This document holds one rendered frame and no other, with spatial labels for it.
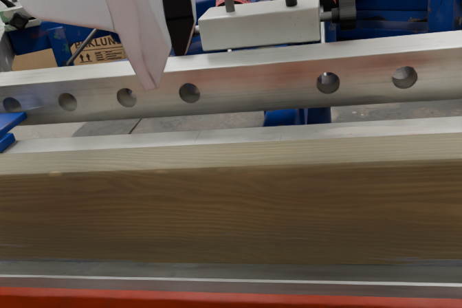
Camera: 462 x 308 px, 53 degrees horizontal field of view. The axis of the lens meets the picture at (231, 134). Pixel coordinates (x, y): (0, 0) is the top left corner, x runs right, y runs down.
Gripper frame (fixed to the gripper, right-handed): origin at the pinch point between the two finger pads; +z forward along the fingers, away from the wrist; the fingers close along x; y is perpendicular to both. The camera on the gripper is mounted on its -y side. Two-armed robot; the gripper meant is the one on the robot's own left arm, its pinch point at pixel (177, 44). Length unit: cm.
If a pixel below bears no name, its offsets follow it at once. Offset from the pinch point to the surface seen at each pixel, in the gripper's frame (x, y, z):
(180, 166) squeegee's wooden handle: 1.6, 0.7, 6.1
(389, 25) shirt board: -72, -19, 20
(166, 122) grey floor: -236, 99, 112
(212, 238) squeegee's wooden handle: 1.9, -0.3, 10.6
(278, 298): 0.7, -3.2, 16.5
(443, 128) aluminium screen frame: -14.4, -15.9, 13.3
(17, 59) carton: -364, 283, 93
